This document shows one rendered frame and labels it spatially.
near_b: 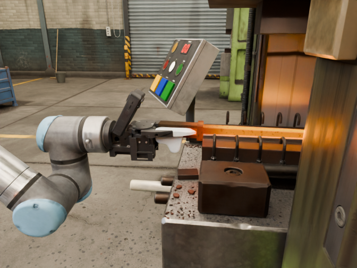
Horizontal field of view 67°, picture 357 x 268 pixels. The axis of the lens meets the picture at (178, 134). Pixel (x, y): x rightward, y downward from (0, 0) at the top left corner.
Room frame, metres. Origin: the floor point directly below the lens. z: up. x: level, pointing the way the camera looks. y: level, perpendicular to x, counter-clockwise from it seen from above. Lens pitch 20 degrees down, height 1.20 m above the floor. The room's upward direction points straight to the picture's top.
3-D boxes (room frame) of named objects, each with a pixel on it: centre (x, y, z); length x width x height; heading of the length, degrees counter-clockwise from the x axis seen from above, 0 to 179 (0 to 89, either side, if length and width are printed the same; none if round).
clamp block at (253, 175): (0.43, -0.10, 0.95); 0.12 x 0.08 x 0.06; 83
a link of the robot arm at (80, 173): (0.62, 0.28, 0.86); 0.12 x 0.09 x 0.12; 179
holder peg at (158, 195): (0.51, 0.03, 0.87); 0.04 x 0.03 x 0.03; 83
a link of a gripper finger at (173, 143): (0.58, 0.01, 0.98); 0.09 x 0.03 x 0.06; 80
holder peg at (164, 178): (0.59, 0.02, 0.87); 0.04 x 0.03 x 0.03; 83
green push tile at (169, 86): (1.05, 0.04, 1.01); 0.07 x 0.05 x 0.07; 18
